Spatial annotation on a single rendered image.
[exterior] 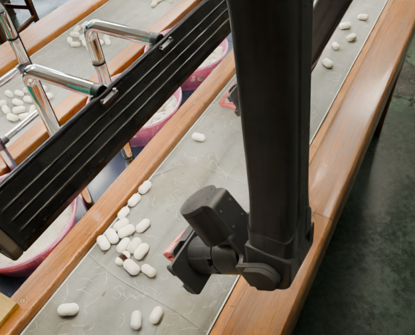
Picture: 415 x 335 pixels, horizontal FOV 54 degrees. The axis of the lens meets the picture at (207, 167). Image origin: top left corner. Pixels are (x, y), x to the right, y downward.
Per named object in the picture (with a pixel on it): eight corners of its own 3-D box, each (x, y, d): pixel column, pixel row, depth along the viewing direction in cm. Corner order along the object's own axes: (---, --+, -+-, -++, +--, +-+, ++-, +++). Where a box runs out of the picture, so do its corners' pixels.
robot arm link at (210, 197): (282, 293, 46) (311, 238, 51) (226, 218, 42) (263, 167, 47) (214, 288, 55) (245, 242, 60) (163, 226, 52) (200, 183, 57)
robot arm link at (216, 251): (258, 284, 52) (277, 252, 55) (228, 246, 50) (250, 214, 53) (222, 282, 57) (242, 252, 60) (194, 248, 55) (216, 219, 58)
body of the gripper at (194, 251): (163, 267, 59) (194, 268, 53) (198, 215, 64) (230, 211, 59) (190, 295, 61) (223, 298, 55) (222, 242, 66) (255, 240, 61)
